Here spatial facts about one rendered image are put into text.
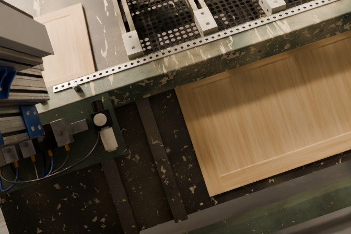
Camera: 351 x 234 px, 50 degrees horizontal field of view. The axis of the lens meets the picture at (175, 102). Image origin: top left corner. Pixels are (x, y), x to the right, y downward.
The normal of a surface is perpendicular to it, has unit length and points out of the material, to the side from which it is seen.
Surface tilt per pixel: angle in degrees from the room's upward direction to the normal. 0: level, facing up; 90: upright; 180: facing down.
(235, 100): 90
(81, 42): 54
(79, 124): 90
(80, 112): 90
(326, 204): 90
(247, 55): 144
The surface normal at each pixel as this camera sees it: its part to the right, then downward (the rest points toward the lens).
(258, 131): 0.03, -0.01
